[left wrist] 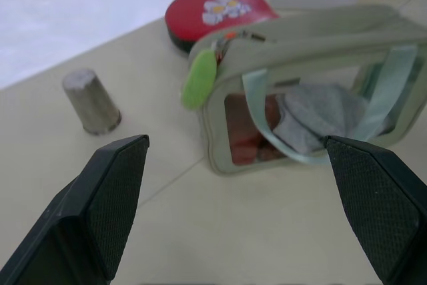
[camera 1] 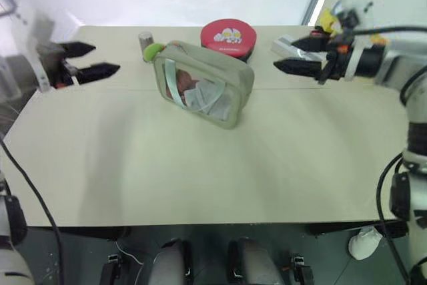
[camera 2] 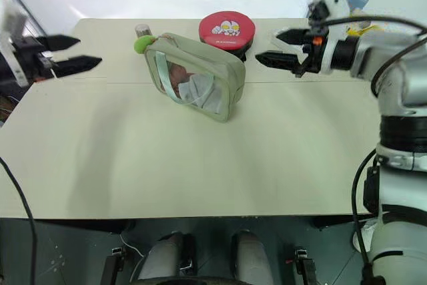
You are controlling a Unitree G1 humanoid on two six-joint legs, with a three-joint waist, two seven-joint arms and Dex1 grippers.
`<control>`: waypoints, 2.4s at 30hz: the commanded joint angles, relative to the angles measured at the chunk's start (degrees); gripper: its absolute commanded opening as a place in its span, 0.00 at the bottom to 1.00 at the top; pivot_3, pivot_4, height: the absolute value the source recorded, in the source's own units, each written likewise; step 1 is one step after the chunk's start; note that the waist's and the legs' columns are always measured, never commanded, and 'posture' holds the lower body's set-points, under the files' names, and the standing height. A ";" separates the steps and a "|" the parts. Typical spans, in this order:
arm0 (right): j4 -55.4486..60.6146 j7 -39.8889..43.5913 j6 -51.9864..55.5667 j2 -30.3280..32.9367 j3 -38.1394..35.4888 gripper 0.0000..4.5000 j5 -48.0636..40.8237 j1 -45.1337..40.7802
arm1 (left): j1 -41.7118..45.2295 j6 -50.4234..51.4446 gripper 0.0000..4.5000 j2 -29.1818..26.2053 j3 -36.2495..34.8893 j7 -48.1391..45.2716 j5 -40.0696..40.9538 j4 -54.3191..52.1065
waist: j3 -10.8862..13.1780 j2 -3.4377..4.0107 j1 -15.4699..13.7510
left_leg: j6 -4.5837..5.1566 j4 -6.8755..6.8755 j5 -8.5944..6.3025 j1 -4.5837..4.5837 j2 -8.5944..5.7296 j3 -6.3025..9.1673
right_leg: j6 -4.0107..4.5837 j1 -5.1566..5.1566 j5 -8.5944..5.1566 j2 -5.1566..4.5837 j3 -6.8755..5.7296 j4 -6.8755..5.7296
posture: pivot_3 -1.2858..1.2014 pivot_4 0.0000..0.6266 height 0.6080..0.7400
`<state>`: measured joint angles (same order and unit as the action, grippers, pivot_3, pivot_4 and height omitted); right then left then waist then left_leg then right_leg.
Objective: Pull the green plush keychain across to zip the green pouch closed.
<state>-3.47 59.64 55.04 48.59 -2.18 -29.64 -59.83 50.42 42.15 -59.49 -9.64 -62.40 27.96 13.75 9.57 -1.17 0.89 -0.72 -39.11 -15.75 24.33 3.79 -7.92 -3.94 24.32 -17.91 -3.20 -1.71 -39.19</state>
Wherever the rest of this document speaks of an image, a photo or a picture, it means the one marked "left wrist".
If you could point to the silver metal cup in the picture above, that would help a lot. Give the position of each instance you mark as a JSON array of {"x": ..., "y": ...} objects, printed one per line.
[{"x": 90, "y": 100}]

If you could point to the grey cloth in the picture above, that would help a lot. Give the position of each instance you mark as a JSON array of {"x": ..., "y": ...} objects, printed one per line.
[{"x": 317, "y": 115}]

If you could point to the clear green-trimmed pouch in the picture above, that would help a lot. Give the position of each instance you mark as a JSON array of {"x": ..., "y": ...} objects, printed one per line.
[{"x": 310, "y": 74}]

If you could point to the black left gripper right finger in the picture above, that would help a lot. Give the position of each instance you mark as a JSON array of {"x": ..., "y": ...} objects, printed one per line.
[{"x": 377, "y": 198}]

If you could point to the dark red cloth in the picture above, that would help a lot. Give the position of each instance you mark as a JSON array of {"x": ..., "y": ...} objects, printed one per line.
[{"x": 248, "y": 128}]

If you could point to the red round flowered case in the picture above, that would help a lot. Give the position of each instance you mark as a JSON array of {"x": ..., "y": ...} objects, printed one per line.
[{"x": 213, "y": 14}]

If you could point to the green round zipper pull tag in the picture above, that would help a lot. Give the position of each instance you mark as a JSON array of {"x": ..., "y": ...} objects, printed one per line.
[{"x": 199, "y": 78}]

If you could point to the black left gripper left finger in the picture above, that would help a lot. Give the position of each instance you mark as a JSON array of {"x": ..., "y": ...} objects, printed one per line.
[{"x": 100, "y": 205}]

